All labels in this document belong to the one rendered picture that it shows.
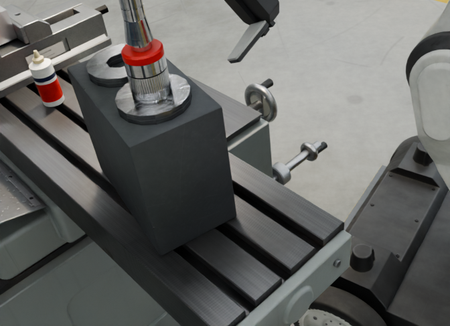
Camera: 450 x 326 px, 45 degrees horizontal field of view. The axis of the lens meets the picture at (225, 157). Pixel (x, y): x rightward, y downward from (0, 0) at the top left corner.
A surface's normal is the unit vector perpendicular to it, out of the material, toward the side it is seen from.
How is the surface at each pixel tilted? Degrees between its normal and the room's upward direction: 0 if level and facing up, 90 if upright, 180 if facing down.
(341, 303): 2
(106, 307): 90
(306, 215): 0
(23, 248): 90
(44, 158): 0
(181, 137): 90
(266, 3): 63
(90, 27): 90
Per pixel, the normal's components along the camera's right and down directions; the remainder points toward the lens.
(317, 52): -0.11, -0.76
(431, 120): -0.56, 0.59
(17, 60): 0.67, 0.43
